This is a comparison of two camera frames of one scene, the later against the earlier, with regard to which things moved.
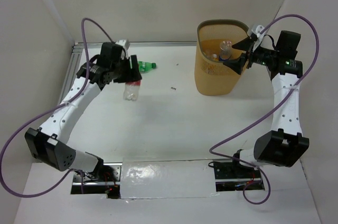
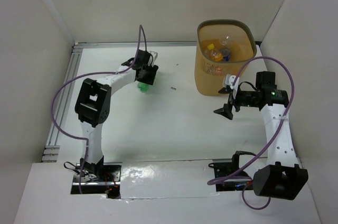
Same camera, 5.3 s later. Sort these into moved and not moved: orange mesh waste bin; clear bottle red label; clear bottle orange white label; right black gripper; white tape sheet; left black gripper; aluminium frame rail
Moved: clear bottle orange white label; clear bottle red label; right black gripper; left black gripper
Not moved: white tape sheet; orange mesh waste bin; aluminium frame rail
